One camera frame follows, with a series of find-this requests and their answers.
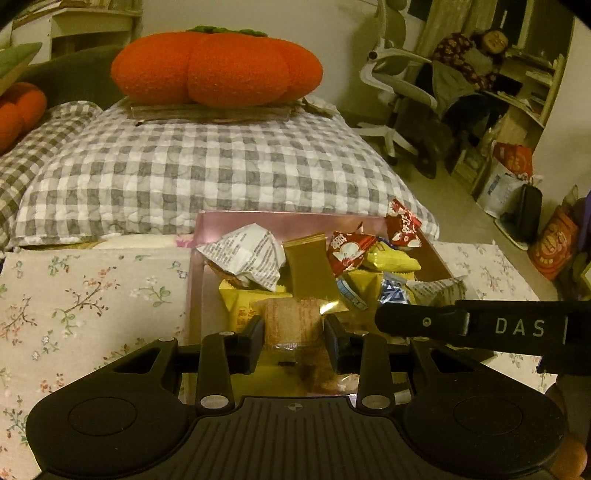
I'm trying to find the dark green sofa back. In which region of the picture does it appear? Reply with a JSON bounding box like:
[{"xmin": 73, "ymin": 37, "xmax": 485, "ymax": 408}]
[{"xmin": 18, "ymin": 50, "xmax": 131, "ymax": 110}]

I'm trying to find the pink cardboard box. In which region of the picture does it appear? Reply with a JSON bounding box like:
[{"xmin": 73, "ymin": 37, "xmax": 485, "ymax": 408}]
[{"xmin": 187, "ymin": 210, "xmax": 467, "ymax": 402}]

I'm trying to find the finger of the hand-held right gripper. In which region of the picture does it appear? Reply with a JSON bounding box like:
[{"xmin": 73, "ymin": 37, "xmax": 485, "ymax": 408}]
[{"xmin": 375, "ymin": 299, "xmax": 472, "ymax": 346}]

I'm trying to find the floral cloth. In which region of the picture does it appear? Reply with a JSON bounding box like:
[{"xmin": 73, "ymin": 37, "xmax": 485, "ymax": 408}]
[{"xmin": 0, "ymin": 240, "xmax": 559, "ymax": 467}]

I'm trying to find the person's right forearm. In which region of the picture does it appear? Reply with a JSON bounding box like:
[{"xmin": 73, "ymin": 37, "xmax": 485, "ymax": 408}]
[{"xmin": 547, "ymin": 376, "xmax": 591, "ymax": 480}]

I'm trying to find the orange printed bag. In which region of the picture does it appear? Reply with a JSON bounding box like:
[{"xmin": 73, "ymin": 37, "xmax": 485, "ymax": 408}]
[{"xmin": 527, "ymin": 205, "xmax": 581, "ymax": 281}]

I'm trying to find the beige curtain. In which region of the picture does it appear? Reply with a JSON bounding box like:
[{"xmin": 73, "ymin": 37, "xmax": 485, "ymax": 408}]
[{"xmin": 416, "ymin": 0, "xmax": 486, "ymax": 61}]

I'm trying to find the black bag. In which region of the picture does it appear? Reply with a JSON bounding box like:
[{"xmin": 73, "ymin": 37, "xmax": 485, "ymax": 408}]
[{"xmin": 512, "ymin": 184, "xmax": 544, "ymax": 244}]

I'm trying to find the wooden shelf unit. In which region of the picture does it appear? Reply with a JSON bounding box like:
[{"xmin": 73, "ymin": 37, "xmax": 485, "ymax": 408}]
[{"xmin": 450, "ymin": 18, "xmax": 576, "ymax": 195}]

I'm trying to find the red and white bag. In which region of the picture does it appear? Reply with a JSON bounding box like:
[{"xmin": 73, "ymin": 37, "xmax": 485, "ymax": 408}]
[{"xmin": 475, "ymin": 143, "xmax": 535, "ymax": 219}]

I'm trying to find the white office chair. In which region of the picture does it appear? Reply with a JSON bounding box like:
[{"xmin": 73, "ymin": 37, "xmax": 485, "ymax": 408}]
[{"xmin": 355, "ymin": 0, "xmax": 445, "ymax": 165}]

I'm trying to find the white cabinet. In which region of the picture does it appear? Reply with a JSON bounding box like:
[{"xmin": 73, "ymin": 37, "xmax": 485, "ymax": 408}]
[{"xmin": 46, "ymin": 0, "xmax": 145, "ymax": 61}]

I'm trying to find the dark cloth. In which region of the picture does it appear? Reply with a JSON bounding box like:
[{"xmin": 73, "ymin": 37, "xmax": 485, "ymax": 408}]
[{"xmin": 402, "ymin": 105, "xmax": 463, "ymax": 179}]

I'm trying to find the doll in floral dress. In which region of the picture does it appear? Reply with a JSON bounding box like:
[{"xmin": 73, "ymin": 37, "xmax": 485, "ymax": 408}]
[{"xmin": 431, "ymin": 28, "xmax": 509, "ymax": 90}]

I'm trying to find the large white printed snack packet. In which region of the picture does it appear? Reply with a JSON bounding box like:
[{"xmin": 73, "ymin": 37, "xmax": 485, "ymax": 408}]
[{"xmin": 196, "ymin": 223, "xmax": 288, "ymax": 292}]

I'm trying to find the small orange pumpkin cushion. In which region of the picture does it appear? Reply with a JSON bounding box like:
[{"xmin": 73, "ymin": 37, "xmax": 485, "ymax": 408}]
[{"xmin": 0, "ymin": 83, "xmax": 48, "ymax": 155}]

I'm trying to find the blue white snack packet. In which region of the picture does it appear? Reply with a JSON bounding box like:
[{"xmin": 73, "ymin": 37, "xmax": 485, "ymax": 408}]
[
  {"xmin": 379, "ymin": 272, "xmax": 417, "ymax": 306},
  {"xmin": 335, "ymin": 276, "xmax": 371, "ymax": 312}
]

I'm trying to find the large orange pumpkin cushion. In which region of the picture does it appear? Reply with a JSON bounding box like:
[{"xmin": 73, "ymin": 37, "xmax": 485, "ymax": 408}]
[{"xmin": 110, "ymin": 25, "xmax": 324, "ymax": 107}]

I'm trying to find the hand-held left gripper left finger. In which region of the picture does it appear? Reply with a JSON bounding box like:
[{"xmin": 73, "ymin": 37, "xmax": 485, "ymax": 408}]
[{"xmin": 108, "ymin": 315, "xmax": 267, "ymax": 414}]

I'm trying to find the large grey checked pillow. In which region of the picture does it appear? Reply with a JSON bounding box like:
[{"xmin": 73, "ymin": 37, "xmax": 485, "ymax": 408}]
[{"xmin": 9, "ymin": 108, "xmax": 440, "ymax": 249}]

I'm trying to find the gold snack packet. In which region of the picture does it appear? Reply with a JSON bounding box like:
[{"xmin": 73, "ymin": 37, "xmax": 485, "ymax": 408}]
[{"xmin": 283, "ymin": 233, "xmax": 350, "ymax": 315}]

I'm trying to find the green pillow white branch print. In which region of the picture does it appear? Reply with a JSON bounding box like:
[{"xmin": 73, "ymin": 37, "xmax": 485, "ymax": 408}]
[{"xmin": 0, "ymin": 43, "xmax": 43, "ymax": 85}]

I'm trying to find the red snack packet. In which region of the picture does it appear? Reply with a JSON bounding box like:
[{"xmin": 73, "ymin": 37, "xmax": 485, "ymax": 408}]
[
  {"xmin": 385, "ymin": 198, "xmax": 423, "ymax": 251},
  {"xmin": 327, "ymin": 222, "xmax": 377, "ymax": 278}
]

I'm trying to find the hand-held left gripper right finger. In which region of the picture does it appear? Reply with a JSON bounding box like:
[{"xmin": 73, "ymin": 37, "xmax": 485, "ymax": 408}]
[{"xmin": 323, "ymin": 315, "xmax": 483, "ymax": 411}]

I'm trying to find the clear wafer snack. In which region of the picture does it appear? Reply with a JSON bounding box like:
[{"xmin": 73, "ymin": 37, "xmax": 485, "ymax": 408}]
[{"xmin": 261, "ymin": 298, "xmax": 335, "ymax": 370}]

